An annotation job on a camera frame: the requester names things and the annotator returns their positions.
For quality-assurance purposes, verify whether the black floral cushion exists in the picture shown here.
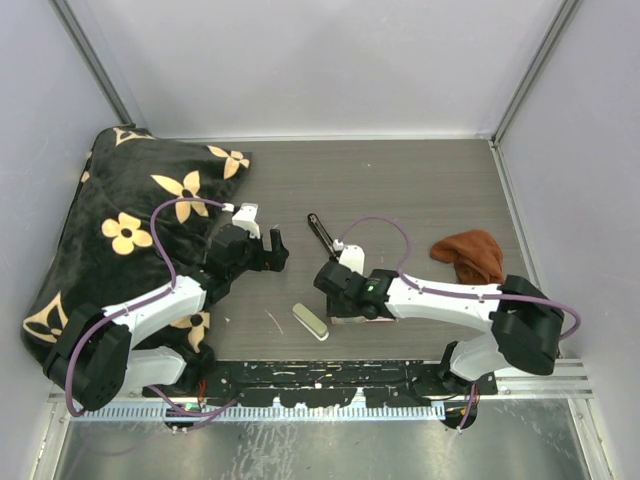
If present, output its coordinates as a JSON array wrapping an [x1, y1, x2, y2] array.
[[21, 125, 252, 363]]

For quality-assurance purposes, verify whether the black stapler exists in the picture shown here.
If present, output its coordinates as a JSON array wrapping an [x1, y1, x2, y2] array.
[[307, 213, 339, 261]]

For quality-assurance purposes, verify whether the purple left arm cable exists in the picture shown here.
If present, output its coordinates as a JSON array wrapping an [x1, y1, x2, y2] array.
[[65, 198, 239, 416]]

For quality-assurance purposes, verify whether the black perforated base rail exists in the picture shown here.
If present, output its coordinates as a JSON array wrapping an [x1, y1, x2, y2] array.
[[140, 358, 471, 411]]

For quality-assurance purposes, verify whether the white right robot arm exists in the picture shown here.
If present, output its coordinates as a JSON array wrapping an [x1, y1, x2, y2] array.
[[314, 245, 564, 394]]

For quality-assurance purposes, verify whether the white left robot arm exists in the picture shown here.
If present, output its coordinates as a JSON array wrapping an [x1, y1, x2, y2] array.
[[43, 203, 289, 417]]

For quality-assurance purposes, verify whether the red white staple box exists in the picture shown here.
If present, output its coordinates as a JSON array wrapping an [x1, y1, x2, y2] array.
[[329, 313, 394, 325]]

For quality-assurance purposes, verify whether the orange brown cloth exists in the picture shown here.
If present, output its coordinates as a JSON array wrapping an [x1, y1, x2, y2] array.
[[430, 229, 505, 285]]

